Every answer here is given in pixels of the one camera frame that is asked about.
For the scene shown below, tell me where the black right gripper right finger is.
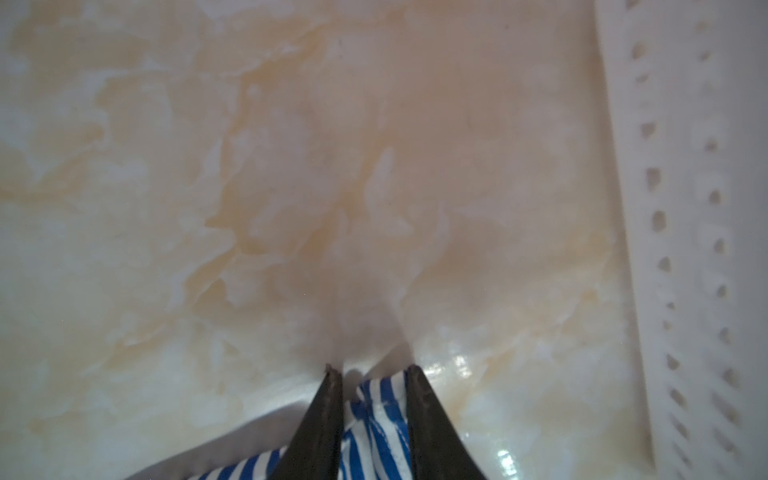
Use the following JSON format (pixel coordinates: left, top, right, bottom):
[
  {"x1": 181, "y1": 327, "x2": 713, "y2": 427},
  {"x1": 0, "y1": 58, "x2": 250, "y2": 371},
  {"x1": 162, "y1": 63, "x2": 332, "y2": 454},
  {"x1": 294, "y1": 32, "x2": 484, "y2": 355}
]
[{"x1": 405, "y1": 365, "x2": 485, "y2": 480}]

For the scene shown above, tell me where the blue white striped tank top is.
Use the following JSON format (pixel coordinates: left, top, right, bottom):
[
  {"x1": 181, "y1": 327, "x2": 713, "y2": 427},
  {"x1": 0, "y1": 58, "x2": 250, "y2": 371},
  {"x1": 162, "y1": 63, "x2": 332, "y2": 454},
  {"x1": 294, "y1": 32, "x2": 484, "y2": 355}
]
[{"x1": 185, "y1": 370, "x2": 415, "y2": 480}]

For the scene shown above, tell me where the white plastic laundry basket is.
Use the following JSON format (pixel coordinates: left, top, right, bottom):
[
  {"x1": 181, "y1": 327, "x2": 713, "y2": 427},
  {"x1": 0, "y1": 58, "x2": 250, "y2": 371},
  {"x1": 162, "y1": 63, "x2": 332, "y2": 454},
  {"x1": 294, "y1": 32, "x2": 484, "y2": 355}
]
[{"x1": 595, "y1": 1, "x2": 767, "y2": 479}]

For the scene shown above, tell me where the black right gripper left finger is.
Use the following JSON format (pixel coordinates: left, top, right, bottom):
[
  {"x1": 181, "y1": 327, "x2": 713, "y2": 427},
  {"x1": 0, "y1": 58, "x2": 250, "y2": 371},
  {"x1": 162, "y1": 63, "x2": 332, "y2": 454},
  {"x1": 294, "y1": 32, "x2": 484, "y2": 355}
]
[{"x1": 268, "y1": 364, "x2": 344, "y2": 480}]

